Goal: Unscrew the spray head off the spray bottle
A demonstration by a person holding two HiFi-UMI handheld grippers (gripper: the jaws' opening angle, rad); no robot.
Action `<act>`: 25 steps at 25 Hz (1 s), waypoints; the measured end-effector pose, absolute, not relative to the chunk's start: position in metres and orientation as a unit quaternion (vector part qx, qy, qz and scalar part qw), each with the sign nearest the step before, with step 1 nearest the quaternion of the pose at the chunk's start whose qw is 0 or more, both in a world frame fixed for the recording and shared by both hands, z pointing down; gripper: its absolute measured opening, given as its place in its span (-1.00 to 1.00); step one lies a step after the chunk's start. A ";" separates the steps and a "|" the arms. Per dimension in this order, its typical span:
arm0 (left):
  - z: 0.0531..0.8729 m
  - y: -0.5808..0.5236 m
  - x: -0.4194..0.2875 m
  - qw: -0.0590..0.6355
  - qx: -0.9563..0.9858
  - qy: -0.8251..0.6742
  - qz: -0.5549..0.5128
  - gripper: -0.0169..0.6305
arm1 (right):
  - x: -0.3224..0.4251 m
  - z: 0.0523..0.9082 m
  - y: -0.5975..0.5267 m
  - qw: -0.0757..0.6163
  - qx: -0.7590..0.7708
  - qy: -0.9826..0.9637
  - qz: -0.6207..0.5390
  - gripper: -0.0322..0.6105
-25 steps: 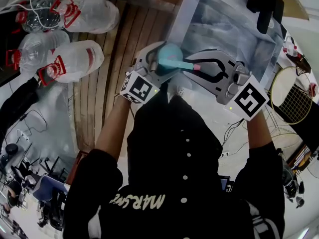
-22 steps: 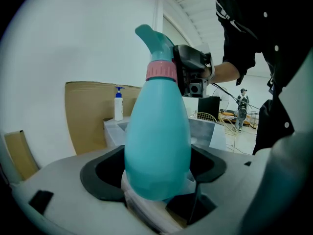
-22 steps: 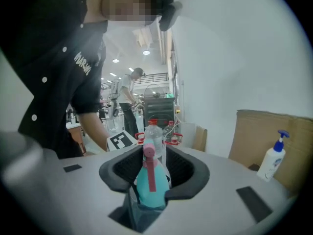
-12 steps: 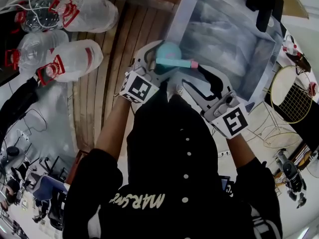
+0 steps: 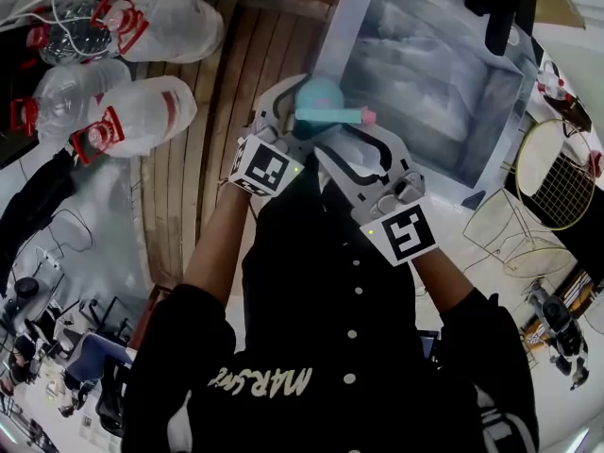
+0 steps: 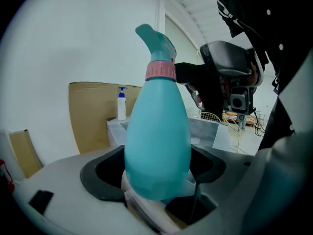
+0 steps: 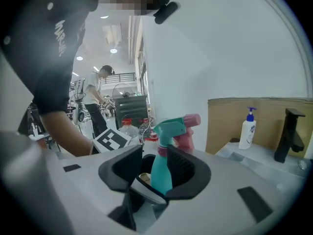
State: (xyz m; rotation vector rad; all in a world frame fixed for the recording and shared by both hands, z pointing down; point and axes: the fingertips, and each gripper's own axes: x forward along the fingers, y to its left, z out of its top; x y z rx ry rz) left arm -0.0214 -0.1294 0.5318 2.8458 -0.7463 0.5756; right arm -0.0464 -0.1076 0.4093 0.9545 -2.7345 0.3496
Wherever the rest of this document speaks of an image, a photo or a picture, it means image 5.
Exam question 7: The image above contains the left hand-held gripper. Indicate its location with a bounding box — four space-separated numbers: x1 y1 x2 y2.
229 74 341 198

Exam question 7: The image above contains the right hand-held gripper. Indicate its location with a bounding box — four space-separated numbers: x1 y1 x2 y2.
313 125 438 268

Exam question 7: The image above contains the teal spray bottle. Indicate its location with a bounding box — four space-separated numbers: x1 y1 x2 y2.
293 76 345 142

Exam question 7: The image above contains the teal pink spray head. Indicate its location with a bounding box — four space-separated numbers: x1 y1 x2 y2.
294 105 378 127

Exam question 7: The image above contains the person's left forearm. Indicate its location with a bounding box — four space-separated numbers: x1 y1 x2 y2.
181 181 251 309

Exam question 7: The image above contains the person's right forearm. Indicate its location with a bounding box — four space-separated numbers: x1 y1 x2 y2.
412 247 476 313

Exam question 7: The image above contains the wooden plank platform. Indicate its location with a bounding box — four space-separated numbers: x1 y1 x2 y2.
131 0 331 292

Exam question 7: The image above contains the grey marbled sink cabinet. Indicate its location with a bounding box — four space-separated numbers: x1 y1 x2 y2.
309 0 544 207

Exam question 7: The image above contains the person's black buttoned shirt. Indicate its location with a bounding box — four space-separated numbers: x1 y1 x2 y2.
122 151 542 453

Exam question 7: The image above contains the black faucet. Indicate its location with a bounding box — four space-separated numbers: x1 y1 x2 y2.
464 0 538 57

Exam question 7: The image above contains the dark brown bag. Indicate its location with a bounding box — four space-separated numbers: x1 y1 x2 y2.
549 94 594 134

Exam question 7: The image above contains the black glass cabinet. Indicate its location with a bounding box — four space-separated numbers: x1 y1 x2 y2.
504 153 604 296

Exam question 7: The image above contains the grey black machine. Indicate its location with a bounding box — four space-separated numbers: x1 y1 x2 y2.
523 280 591 391

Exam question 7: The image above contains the black steel cabinet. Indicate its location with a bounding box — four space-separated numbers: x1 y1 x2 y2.
0 30 48 169

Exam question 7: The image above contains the blue office chair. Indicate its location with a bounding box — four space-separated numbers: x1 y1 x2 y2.
65 332 136 381

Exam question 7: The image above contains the frosted water jug red handle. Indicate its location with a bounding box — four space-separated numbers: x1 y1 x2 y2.
70 75 198 165
9 58 133 146
90 0 226 64

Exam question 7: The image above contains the yellow wire chair black seat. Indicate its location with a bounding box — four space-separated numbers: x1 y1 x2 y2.
500 245 578 278

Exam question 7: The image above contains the transparent empty jug red handle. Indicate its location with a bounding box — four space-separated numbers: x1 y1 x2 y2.
25 0 114 66

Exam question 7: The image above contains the white cable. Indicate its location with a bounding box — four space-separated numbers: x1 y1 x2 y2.
0 0 117 60

